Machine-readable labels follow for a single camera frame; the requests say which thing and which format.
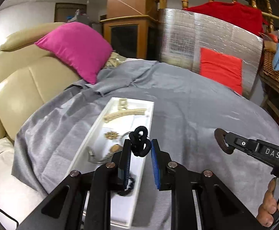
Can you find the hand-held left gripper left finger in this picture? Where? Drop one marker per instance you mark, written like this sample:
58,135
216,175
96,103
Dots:
127,163

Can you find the wooden glass-door cabinet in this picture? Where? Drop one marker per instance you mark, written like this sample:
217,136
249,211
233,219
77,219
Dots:
125,20

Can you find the beige patterned cushion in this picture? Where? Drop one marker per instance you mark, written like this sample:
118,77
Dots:
115,61

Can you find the white jewelry tray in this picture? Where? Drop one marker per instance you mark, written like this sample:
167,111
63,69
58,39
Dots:
134,124

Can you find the silver quilted foil mat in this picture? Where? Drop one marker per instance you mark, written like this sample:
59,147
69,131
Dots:
177,40

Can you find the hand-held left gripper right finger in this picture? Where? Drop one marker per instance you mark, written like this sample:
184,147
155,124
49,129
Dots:
155,163

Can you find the beige curved hair comb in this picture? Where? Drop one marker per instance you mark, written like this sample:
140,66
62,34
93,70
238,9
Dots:
129,113

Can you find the person's right hand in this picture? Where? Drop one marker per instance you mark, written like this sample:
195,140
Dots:
271,196

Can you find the beige leather sofa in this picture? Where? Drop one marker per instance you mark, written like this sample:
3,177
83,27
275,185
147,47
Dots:
22,88

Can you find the red draped cloth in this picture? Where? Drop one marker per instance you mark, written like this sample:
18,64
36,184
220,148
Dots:
232,12

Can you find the grey blanket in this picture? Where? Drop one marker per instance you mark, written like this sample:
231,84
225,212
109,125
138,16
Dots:
189,100

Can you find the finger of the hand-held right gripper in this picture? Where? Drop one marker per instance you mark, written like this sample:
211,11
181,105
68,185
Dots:
242,142

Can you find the gold and silver wristwatch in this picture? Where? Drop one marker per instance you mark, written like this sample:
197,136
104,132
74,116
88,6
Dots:
115,147

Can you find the red cushion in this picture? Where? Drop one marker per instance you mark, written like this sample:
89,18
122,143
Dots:
221,69

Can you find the gold spiky brooch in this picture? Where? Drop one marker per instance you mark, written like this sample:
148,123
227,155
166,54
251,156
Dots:
110,135

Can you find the wooden shelf rack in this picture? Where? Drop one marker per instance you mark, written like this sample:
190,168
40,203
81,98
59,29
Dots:
276,88

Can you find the magenta pillow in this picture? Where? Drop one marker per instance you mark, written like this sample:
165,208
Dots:
74,45

